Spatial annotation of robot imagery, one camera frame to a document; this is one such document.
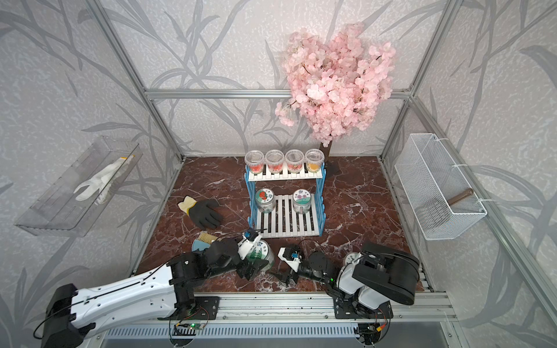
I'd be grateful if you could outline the carrot lid seed container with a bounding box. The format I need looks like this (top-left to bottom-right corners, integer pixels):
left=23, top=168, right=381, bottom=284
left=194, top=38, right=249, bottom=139
left=343, top=252, right=362, bottom=266

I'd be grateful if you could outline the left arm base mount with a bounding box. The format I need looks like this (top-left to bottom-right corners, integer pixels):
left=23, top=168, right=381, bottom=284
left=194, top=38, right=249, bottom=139
left=157, top=296, right=220, bottom=320

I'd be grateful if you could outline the blue hand brush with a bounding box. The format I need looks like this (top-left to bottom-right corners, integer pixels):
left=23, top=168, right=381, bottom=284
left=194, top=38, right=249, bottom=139
left=191, top=231, right=218, bottom=252

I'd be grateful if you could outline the white wire mesh basket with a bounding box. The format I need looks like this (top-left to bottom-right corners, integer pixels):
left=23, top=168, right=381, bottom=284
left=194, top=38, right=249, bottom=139
left=395, top=133, right=487, bottom=241

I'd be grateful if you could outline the black work glove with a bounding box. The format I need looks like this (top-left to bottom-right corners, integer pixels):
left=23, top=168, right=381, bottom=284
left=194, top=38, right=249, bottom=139
left=178, top=196, right=223, bottom=231

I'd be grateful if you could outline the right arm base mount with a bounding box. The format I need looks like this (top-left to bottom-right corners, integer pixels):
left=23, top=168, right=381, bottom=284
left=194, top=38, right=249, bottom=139
left=333, top=290, right=393, bottom=320

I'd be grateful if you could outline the wooden handled brush in basket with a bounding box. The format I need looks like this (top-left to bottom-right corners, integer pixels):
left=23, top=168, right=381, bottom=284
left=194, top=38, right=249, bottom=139
left=423, top=188, right=474, bottom=218

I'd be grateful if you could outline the pink flower lid container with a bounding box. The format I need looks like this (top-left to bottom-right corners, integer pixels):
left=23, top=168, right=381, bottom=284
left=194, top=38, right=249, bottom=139
left=292, top=188, right=312, bottom=214

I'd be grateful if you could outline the clear acrylic wall tray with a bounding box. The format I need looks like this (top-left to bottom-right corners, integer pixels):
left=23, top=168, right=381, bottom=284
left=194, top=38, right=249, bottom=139
left=15, top=136, right=143, bottom=238

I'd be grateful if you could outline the clear seed container red label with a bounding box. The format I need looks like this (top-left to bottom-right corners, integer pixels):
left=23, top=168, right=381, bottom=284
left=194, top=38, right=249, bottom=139
left=245, top=150, right=265, bottom=175

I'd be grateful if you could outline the pink artificial blossom tree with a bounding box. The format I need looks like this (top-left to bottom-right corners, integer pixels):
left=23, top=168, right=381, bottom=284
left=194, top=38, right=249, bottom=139
left=275, top=23, right=396, bottom=169

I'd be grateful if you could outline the blue white two-tier shelf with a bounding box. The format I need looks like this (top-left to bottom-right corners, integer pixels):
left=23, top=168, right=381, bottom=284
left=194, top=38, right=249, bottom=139
left=245, top=167, right=326, bottom=239

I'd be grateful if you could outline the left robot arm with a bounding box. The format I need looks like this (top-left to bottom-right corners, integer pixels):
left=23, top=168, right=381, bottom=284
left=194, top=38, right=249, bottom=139
left=38, top=237, right=269, bottom=347

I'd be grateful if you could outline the green label seed container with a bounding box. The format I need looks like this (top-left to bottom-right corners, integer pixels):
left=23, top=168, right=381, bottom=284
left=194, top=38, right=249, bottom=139
left=247, top=239, right=275, bottom=272

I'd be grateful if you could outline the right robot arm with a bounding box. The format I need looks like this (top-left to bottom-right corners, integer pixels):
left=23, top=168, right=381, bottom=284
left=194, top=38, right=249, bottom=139
left=272, top=242, right=420, bottom=322

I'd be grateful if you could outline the strawberry lid seed container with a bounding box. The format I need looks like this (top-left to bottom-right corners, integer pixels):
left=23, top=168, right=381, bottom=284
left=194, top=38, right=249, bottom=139
left=255, top=188, right=276, bottom=213

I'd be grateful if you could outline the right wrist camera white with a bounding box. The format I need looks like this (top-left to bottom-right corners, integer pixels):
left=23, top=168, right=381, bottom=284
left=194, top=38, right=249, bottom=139
left=278, top=245, right=302, bottom=273

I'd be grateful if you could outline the white glove in tray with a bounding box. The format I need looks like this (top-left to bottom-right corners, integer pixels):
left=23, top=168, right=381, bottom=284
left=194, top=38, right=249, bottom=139
left=73, top=155, right=135, bottom=205

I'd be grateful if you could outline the small clear container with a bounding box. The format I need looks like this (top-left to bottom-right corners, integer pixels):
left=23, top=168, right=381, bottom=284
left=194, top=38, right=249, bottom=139
left=305, top=149, right=325, bottom=173

